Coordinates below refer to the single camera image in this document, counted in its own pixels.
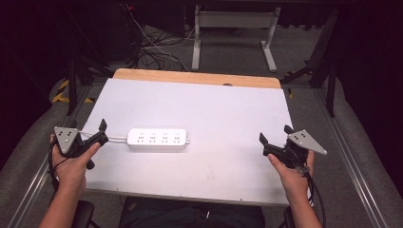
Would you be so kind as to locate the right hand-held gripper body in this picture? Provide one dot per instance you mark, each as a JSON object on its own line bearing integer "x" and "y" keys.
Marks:
{"x": 304, "y": 142}

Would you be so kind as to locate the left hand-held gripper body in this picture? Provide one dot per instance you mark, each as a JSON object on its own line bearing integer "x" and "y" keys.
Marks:
{"x": 66, "y": 137}

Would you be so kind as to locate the white power strip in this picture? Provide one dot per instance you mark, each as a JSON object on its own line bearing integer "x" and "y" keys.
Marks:
{"x": 157, "y": 139}

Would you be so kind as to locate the person's left hand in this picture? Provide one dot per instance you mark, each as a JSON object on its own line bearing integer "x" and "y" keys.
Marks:
{"x": 71, "y": 172}

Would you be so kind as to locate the person's right hand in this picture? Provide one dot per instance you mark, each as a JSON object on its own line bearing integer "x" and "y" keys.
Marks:
{"x": 293, "y": 182}

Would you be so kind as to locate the yellow black hazard tape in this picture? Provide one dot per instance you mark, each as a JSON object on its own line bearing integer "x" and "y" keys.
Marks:
{"x": 61, "y": 95}

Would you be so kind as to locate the black chair armrest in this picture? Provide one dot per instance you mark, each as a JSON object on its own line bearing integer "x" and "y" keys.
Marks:
{"x": 83, "y": 213}

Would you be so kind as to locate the black metal stand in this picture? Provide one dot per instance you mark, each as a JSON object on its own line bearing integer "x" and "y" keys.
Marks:
{"x": 323, "y": 63}
{"x": 79, "y": 79}

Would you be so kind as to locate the white table cover board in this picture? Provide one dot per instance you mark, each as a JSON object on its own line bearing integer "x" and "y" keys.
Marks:
{"x": 202, "y": 120}

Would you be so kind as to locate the metal floor rail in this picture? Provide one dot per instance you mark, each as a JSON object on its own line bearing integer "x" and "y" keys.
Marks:
{"x": 38, "y": 186}
{"x": 351, "y": 158}

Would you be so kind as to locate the white metal desk frame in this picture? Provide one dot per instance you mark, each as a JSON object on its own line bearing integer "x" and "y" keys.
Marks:
{"x": 234, "y": 20}

